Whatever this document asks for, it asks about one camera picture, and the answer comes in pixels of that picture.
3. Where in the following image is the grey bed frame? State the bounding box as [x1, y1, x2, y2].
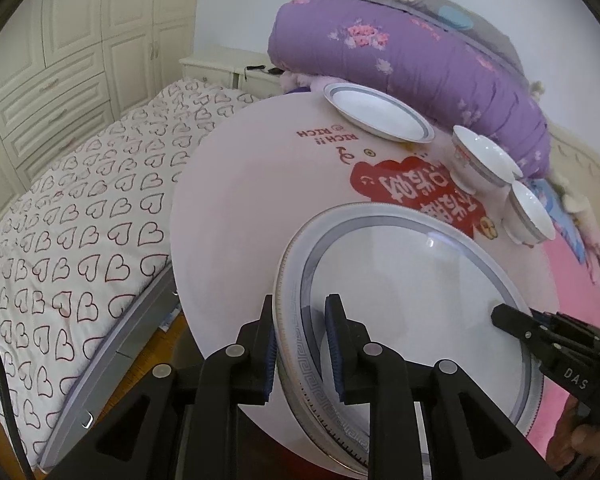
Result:
[39, 265, 181, 471]

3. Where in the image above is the large white plate grey rim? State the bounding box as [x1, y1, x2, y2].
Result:
[275, 203, 545, 463]

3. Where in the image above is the pink fleece blanket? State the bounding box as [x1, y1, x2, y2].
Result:
[480, 230, 600, 476]

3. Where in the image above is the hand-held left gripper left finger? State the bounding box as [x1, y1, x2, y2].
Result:
[45, 294, 281, 480]

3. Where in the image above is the person's right hand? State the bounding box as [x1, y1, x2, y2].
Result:
[547, 395, 600, 473]

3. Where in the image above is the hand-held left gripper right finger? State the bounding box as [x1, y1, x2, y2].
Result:
[324, 294, 548, 480]

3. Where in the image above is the cream headboard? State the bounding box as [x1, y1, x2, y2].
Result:
[545, 120, 600, 241]

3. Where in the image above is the cream panelled wardrobe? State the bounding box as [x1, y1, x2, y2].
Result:
[0, 0, 203, 231]

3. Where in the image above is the white heart-print bed sheet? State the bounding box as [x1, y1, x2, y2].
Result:
[0, 79, 261, 471]

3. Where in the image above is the purple floral quilt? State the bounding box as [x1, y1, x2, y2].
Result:
[267, 0, 553, 178]

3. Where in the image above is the small white plate grey rim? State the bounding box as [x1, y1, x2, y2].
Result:
[323, 81, 436, 144]

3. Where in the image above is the cream nightstand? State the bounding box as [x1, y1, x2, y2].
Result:
[179, 50, 286, 101]

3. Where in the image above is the white bowl grey band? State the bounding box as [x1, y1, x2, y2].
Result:
[502, 180, 557, 247]
[450, 125, 524, 196]

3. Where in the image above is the black cable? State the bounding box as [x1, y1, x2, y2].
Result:
[0, 305, 33, 480]

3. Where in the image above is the round pink printed table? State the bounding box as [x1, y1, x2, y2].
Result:
[170, 91, 563, 461]

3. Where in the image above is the blue cartoon blanket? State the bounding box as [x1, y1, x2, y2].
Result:
[527, 177, 600, 291]

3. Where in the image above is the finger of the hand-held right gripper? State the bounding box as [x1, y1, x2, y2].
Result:
[532, 311, 600, 346]
[491, 303, 556, 358]

